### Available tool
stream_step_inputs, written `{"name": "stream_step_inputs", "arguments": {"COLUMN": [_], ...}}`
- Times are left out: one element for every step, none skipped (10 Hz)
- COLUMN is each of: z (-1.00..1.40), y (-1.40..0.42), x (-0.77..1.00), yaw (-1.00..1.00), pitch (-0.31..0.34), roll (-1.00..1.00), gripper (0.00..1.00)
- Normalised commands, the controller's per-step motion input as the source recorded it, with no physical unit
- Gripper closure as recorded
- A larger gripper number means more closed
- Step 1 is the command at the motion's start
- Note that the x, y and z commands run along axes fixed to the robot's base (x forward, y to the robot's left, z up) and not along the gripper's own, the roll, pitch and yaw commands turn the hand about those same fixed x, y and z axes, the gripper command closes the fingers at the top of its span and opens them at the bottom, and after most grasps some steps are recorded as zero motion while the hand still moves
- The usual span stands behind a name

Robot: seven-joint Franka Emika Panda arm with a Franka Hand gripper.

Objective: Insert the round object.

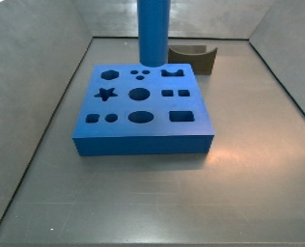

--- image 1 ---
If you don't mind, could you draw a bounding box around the blue cylindrical peg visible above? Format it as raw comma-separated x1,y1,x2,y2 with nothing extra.
137,0,171,68

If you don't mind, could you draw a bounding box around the blue shape-sorter block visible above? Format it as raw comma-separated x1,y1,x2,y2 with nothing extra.
73,64,214,156

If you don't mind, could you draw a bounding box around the dark curved cradle block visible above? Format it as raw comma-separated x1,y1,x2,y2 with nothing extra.
169,45,217,75

